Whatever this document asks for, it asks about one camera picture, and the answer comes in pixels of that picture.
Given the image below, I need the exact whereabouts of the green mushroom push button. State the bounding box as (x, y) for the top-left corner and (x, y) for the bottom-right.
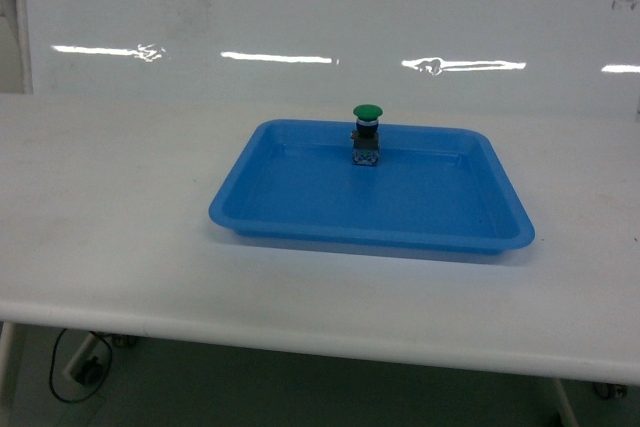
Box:
(351, 104), (383, 167)

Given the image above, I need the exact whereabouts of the blue plastic tray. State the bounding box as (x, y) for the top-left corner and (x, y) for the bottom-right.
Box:
(209, 120), (535, 254)

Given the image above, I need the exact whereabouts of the white whiteboard panel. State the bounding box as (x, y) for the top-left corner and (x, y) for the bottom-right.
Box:
(23, 0), (639, 121)

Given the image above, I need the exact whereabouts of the black caster wheel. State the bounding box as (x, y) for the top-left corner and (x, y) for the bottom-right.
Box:
(77, 356), (105, 387)

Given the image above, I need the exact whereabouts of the black floor cable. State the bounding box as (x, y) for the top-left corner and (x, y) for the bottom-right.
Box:
(48, 328), (114, 404)

